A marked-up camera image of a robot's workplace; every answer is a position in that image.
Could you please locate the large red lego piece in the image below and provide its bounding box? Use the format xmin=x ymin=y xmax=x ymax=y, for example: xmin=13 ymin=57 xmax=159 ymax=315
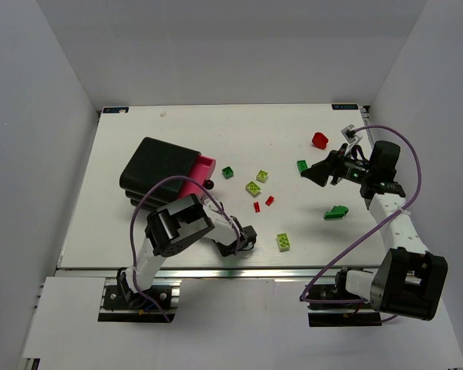
xmin=312 ymin=132 xmax=329 ymax=150

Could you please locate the pink top drawer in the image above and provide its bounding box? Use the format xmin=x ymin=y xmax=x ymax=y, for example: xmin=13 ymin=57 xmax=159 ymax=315
xmin=177 ymin=155 xmax=216 ymax=199

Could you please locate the black drawer cabinet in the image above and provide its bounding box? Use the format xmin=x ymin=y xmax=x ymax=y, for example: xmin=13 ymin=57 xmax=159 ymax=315
xmin=119 ymin=137 xmax=201 ymax=206

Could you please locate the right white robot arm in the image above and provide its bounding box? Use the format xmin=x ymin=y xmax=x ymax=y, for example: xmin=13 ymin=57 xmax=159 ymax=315
xmin=300 ymin=140 xmax=448 ymax=321

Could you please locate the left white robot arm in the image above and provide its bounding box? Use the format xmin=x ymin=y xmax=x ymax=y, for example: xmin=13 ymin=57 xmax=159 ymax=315
xmin=117 ymin=194 xmax=257 ymax=308

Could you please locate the green flat lego plate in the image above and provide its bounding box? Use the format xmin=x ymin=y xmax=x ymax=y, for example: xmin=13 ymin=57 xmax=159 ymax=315
xmin=296 ymin=160 xmax=309 ymax=173

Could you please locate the lime lego near front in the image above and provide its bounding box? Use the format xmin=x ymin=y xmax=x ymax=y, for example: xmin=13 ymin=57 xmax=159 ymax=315
xmin=276 ymin=233 xmax=291 ymax=252

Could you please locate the green stepped lego piece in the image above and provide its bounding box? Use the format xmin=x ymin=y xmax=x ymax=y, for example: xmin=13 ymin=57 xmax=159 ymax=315
xmin=323 ymin=205 xmax=349 ymax=220

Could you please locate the right blue corner label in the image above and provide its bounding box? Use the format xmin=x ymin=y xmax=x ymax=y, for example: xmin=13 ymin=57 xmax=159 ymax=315
xmin=331 ymin=103 xmax=359 ymax=110

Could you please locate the blue corner label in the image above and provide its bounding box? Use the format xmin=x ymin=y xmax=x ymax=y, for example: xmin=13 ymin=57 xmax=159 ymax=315
xmin=331 ymin=103 xmax=359 ymax=110
xmin=102 ymin=106 xmax=129 ymax=114

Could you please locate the lime rectangular lego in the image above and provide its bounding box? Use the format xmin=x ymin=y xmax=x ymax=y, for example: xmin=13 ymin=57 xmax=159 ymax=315
xmin=245 ymin=181 xmax=262 ymax=197

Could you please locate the lime square lego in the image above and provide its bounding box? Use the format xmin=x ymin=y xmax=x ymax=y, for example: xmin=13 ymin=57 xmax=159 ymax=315
xmin=256 ymin=170 xmax=269 ymax=183

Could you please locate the dark green square lego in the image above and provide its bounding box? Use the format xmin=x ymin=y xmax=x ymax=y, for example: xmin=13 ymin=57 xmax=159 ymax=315
xmin=221 ymin=166 xmax=235 ymax=179

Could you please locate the left blue corner label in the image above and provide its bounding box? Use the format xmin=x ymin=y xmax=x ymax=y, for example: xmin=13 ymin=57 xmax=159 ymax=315
xmin=102 ymin=106 xmax=129 ymax=114

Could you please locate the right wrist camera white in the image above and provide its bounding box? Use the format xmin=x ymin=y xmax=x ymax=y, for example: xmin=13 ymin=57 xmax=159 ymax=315
xmin=341 ymin=125 xmax=362 ymax=151

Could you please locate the aluminium table front rail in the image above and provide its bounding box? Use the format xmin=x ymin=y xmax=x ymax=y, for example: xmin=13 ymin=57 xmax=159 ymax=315
xmin=57 ymin=266 xmax=390 ymax=281

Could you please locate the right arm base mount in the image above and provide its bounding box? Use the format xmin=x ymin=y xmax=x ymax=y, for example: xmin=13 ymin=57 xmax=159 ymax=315
xmin=306 ymin=267 xmax=382 ymax=328

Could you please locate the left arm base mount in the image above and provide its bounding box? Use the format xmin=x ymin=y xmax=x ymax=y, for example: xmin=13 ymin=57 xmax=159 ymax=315
xmin=98 ymin=267 xmax=177 ymax=324

